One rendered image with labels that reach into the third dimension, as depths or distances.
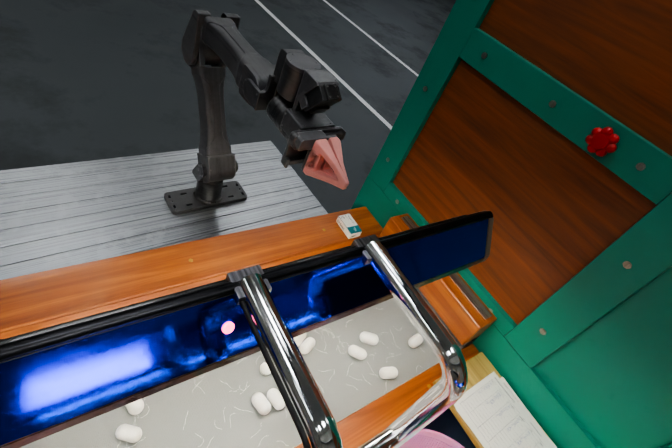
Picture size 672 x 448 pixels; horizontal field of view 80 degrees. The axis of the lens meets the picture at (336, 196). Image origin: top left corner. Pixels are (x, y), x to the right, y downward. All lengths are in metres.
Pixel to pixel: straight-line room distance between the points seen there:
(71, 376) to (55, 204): 0.73
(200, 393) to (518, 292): 0.59
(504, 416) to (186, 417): 0.55
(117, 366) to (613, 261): 0.67
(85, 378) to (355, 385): 0.53
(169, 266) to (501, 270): 0.64
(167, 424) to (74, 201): 0.56
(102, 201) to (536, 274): 0.93
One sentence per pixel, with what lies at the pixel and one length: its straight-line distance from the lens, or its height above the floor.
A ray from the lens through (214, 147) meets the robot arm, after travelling 0.96.
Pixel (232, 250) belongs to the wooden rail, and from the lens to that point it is 0.86.
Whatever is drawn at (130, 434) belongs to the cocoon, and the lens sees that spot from 0.70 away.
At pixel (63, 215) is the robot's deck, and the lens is 1.04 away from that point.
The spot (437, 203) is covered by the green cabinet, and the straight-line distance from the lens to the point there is 0.93.
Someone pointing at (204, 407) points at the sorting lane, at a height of 0.74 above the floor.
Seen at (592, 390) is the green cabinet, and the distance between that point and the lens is 0.87.
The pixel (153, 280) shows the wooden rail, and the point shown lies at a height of 0.76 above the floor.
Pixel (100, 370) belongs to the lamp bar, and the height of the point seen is 1.08.
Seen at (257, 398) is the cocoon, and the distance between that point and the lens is 0.72.
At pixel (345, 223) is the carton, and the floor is 0.79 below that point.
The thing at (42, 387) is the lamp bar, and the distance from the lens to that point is 0.37.
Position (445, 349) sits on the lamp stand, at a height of 1.12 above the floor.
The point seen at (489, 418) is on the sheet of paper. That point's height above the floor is 0.78.
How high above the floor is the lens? 1.42
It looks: 38 degrees down
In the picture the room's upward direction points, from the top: 25 degrees clockwise
